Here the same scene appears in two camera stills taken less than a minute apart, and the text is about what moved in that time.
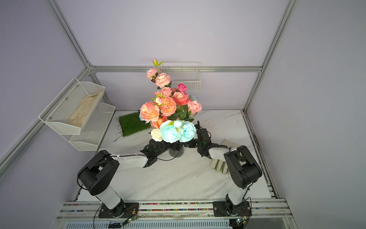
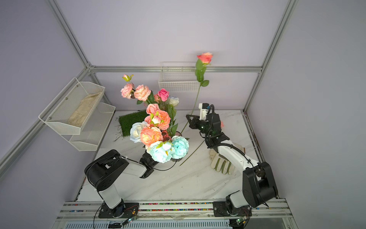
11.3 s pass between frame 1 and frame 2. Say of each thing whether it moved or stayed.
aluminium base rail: stayed
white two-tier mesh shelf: stayed
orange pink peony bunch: moved
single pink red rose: moved
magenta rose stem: moved
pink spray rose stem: moved
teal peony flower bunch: moved
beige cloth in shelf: stayed
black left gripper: moved
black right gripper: moved
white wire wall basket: stayed
